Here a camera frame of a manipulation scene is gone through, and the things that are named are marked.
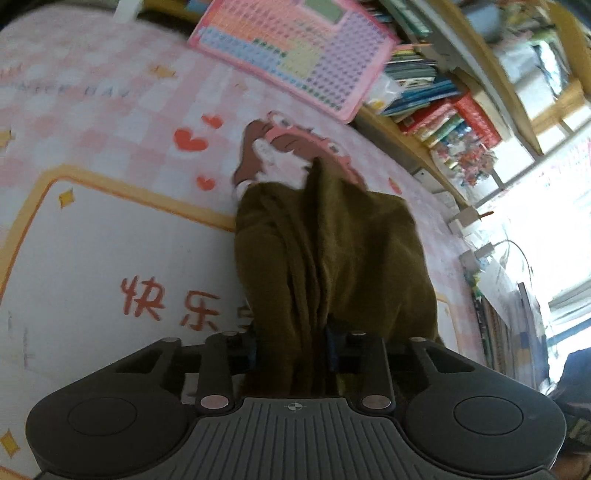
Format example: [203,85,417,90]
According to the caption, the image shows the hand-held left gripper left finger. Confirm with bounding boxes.
[108,330,259,415]

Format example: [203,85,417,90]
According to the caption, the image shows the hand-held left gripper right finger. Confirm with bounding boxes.
[323,325,478,414]

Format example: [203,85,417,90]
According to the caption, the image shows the brown pants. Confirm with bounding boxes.
[233,157,443,403]

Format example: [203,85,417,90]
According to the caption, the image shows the stack of flat books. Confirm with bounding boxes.
[464,268,551,394]

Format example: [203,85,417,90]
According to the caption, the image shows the white power adapter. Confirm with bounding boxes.
[462,244,496,274]

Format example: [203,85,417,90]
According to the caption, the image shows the small white charger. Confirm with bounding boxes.
[447,208,482,237]

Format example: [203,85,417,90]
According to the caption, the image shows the pink cartoon desk mat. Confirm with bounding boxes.
[0,9,491,480]

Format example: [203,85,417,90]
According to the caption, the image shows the white paper box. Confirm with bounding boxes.
[412,167,445,195]

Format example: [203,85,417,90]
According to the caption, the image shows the colourful bead tree ornament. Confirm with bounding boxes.
[433,129,500,188]

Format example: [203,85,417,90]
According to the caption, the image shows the person's dark clothing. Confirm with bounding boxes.
[547,348,591,480]

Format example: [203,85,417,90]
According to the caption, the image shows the red thick dictionary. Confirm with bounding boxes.
[455,92,502,147]

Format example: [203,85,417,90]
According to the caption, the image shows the row of upright books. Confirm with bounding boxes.
[360,0,505,149]

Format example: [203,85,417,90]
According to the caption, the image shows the pink learning keyboard toy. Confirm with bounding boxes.
[187,0,401,123]

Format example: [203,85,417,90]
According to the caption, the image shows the white frame wooden bookshelf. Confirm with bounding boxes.
[113,0,591,214]

